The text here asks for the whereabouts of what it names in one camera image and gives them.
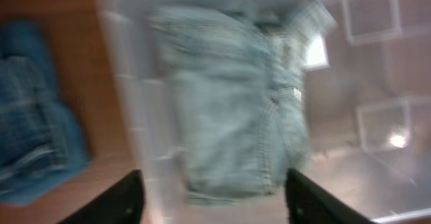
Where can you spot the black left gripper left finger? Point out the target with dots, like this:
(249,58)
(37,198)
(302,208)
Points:
(122,203)

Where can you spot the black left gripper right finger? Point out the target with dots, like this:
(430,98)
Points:
(308,203)

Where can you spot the dark blue jeans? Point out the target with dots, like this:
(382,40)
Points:
(42,145)

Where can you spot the light blue jeans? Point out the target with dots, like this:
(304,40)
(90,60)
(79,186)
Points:
(237,82)

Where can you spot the clear plastic storage bin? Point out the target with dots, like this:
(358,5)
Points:
(368,112)

